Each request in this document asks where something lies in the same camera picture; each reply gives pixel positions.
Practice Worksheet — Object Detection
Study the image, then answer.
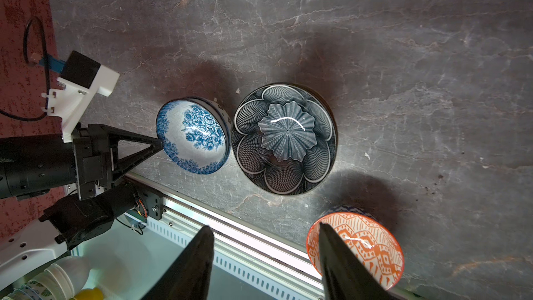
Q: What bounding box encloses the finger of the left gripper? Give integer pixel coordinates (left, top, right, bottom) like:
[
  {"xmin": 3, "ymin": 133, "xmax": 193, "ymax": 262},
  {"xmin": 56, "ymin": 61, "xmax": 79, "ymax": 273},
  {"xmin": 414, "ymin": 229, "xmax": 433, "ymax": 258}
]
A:
[{"xmin": 104, "ymin": 125, "xmax": 163, "ymax": 179}]

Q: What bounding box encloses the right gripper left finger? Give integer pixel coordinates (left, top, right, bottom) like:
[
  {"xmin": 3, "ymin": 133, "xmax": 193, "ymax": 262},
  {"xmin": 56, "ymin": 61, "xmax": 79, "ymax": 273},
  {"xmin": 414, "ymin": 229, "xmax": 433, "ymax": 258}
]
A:
[{"xmin": 143, "ymin": 226, "xmax": 215, "ymax": 300}]

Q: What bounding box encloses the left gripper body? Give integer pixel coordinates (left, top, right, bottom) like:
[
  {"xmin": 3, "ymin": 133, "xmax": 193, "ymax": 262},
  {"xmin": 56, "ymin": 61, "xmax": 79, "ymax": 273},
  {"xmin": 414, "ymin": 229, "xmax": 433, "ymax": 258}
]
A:
[{"xmin": 72, "ymin": 124, "xmax": 121, "ymax": 200}]

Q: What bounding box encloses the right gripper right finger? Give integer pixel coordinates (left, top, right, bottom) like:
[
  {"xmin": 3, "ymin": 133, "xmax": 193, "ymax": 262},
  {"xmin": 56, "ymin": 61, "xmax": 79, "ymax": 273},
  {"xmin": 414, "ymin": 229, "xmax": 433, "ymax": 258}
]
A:
[{"xmin": 319, "ymin": 223, "xmax": 392, "ymax": 299}]

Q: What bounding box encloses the orange patterned bowl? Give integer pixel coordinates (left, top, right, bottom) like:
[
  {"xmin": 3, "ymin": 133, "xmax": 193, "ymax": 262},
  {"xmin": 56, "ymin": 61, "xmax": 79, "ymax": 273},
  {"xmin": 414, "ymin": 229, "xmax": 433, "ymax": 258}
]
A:
[{"xmin": 306, "ymin": 206, "xmax": 405, "ymax": 290}]

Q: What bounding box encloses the blue white rim bowl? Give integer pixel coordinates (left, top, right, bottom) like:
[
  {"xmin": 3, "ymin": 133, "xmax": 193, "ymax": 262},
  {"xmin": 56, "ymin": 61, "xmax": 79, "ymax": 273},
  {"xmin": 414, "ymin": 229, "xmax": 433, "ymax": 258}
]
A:
[{"xmin": 155, "ymin": 97, "xmax": 231, "ymax": 174}]

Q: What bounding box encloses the dark flower pattern bowl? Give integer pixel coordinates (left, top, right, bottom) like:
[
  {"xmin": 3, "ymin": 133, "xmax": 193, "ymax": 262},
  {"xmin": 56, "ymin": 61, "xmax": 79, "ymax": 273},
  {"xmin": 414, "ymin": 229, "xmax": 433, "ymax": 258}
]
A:
[{"xmin": 231, "ymin": 83, "xmax": 338, "ymax": 195}]

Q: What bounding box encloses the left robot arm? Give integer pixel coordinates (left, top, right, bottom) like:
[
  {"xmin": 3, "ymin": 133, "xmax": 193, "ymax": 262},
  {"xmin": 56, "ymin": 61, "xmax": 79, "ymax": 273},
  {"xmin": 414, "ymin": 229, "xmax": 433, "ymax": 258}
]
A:
[{"xmin": 1, "ymin": 124, "xmax": 163, "ymax": 288}]

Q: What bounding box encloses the yellow object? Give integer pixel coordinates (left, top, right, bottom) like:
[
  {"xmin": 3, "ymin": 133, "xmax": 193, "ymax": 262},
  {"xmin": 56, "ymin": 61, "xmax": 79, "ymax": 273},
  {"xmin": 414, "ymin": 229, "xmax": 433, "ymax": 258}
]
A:
[{"xmin": 71, "ymin": 287, "xmax": 105, "ymax": 300}]

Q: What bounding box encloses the white plastic bottle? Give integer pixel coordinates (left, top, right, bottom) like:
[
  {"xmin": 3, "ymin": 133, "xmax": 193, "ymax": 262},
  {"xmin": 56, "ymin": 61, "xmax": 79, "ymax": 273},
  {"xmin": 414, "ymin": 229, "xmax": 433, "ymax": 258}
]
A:
[{"xmin": 3, "ymin": 256, "xmax": 91, "ymax": 300}]

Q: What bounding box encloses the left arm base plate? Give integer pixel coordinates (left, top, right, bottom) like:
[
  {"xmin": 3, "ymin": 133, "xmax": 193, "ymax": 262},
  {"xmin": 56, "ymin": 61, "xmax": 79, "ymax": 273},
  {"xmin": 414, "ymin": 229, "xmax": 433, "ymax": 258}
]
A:
[{"xmin": 127, "ymin": 181, "xmax": 165, "ymax": 221}]

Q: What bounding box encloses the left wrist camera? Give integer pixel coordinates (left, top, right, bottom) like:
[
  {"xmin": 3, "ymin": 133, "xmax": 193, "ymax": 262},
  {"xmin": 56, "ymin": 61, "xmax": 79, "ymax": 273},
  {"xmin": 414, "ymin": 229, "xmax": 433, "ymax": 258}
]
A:
[{"xmin": 42, "ymin": 51, "xmax": 120, "ymax": 143}]

